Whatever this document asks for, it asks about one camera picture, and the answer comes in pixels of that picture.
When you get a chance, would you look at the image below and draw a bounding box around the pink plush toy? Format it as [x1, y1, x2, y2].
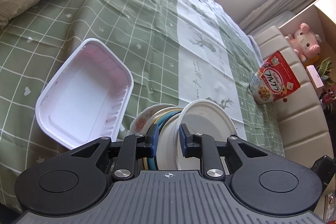
[285, 23, 321, 66]

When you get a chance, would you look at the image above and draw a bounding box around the cream bowl with yellow rim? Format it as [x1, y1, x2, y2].
[142, 106, 184, 169]

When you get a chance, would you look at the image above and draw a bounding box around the teal bowl white inside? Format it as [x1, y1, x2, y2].
[145, 109, 182, 170]

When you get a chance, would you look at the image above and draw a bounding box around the green checked bed sheet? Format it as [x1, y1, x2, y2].
[1, 0, 284, 211]

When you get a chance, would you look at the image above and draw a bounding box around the red Calbee cereal bag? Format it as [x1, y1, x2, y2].
[249, 51, 301, 105]

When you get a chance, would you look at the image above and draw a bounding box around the white pink plastic tray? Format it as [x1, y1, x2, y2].
[35, 38, 134, 149]

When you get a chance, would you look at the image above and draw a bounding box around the cream padded headboard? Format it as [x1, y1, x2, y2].
[254, 26, 334, 168]

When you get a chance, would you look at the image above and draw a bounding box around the floral ceramic plate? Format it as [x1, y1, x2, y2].
[127, 103, 175, 135]

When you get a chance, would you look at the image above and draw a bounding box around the pink small box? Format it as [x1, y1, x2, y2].
[306, 65, 324, 91]

